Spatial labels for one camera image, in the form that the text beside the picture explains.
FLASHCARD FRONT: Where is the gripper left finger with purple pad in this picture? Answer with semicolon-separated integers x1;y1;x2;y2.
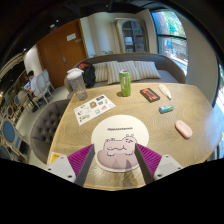
45;143;96;187

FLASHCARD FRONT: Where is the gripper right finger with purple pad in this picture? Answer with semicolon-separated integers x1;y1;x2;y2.
133;143;184;185

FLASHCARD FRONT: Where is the round hippo mouse pad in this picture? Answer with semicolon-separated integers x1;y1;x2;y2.
91;115;149;172

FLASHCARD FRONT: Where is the pink computer mouse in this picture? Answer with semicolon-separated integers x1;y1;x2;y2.
175;120;193;139

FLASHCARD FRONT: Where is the yellow sticker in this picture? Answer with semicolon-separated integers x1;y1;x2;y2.
48;152;63;165

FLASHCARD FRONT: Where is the grey tufted chair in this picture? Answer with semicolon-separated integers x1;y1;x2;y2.
30;99;70;164

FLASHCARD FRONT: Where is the sticker sheet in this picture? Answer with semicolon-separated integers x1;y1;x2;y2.
74;95;116;125

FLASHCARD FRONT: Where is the black orange box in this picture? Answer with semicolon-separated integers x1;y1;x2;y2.
140;88;160;103

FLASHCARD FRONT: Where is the blue backed chair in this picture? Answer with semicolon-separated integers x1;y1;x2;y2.
1;118;29;162

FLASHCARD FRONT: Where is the cream white tube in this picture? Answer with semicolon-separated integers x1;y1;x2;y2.
158;84;172;100

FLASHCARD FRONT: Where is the clear plastic jar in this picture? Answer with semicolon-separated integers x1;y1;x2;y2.
67;68;88;101

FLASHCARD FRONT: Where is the white chair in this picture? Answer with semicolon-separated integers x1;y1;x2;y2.
33;74;51;103

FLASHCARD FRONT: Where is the green drink can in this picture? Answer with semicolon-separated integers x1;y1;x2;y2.
119;70;131;96

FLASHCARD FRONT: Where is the seated person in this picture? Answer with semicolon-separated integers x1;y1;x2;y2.
23;69;44;113

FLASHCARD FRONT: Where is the striped cushion right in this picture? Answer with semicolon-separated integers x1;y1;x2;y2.
134;61;161;79

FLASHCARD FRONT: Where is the striped cushion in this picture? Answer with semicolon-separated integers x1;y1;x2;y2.
94;61;117;84
106;61;141;84
134;61;161;79

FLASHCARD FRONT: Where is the black backpack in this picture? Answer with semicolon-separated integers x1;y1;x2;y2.
78;62;96;88

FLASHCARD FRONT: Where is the striped cushion left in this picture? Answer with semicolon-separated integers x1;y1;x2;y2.
94;61;117;84

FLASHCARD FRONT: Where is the grey sofa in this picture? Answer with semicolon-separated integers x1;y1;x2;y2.
75;53;186;87

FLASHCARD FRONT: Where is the striped cushion middle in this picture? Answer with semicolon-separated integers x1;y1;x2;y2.
106;61;141;84

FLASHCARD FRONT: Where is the wooden door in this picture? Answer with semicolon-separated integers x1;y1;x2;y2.
37;19;87;88

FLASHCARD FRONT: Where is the arched display cabinet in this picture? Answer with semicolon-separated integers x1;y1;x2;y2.
115;18;148;53

